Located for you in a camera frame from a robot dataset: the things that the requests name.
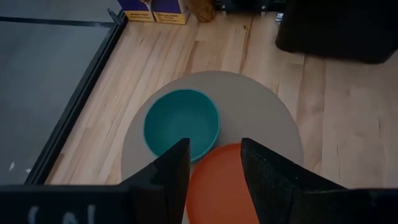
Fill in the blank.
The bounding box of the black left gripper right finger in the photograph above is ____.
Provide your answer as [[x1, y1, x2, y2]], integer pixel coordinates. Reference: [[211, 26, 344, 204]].
[[241, 138, 346, 224]]

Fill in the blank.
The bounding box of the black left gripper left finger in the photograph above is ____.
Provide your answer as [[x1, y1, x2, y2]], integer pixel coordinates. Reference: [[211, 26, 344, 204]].
[[119, 138, 192, 224]]

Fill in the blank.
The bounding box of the orange plate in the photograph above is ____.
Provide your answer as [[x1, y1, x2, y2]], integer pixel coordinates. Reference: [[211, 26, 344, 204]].
[[185, 142, 261, 224]]

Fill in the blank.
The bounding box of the teal bowl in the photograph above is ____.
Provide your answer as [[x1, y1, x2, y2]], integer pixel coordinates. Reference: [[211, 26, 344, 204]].
[[142, 88, 221, 164]]

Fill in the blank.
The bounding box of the purple cereal box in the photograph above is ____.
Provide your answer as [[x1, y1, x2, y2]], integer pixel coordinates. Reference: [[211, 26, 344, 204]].
[[117, 0, 191, 25]]

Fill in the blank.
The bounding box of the amber textured glass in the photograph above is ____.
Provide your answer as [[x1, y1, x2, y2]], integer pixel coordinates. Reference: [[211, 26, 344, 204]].
[[185, 0, 217, 23]]

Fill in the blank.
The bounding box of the grey round placemat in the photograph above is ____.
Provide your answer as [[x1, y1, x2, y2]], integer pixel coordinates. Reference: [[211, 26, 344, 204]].
[[120, 70, 304, 187]]

